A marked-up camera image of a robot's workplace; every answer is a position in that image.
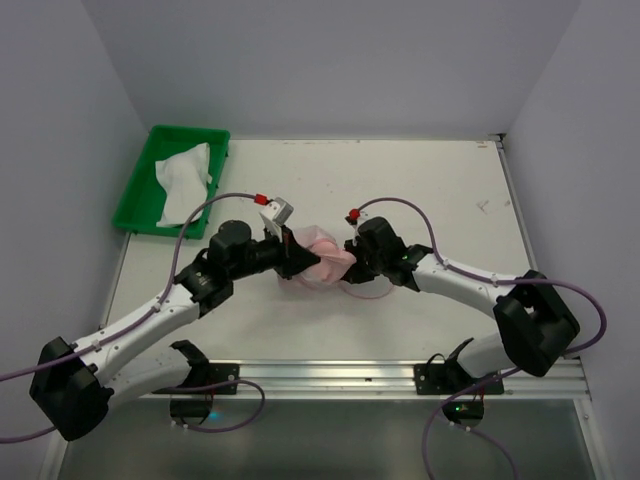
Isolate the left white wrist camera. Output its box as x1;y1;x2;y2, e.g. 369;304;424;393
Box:
254;194;294;240

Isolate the aluminium right side rail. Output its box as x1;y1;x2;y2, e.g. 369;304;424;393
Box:
492;132;566;359

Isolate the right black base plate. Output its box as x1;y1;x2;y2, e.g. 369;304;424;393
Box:
413;352;498;396

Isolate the aluminium rail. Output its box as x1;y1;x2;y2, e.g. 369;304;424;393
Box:
139;354;594;401
492;132;566;359

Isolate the pink white bra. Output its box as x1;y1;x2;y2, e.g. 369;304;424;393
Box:
155;143;211;227

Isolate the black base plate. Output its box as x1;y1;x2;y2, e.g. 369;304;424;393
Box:
413;352;498;396
155;362;240;396

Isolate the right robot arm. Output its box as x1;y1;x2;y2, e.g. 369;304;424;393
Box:
343;210;580;393

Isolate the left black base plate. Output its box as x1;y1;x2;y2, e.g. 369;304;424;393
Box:
155;362;240;396

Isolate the aluminium front rail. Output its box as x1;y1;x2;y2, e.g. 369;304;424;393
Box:
139;354;594;401

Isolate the purple cable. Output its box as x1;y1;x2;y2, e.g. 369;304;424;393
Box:
359;197;609;480
0;192;266;446

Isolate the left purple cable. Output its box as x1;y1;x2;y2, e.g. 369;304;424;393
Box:
0;192;266;446

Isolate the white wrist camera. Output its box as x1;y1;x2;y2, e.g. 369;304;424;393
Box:
345;208;370;236
254;194;294;240

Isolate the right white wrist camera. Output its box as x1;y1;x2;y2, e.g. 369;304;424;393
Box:
345;208;370;236

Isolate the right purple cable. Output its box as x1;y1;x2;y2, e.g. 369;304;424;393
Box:
359;197;609;480

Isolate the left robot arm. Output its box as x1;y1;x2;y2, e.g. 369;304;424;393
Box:
29;220;320;441

